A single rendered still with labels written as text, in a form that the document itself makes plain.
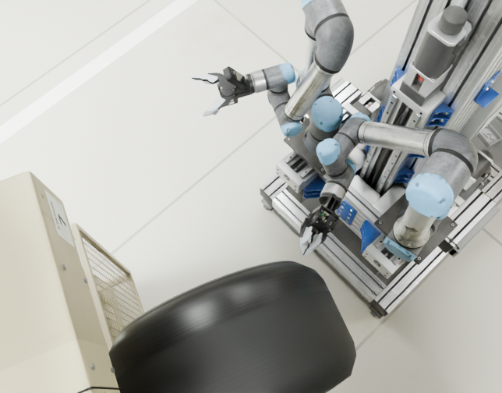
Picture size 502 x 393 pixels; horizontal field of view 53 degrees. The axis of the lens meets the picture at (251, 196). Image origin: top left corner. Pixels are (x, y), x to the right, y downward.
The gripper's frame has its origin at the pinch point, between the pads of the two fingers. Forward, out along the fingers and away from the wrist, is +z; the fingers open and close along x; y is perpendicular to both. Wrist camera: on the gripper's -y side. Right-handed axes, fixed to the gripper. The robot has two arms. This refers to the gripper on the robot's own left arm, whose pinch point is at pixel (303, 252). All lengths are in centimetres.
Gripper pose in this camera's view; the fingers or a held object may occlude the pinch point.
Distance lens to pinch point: 160.1
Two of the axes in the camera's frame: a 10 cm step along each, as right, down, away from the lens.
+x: 8.4, 5.4, 1.2
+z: -4.4, 7.8, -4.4
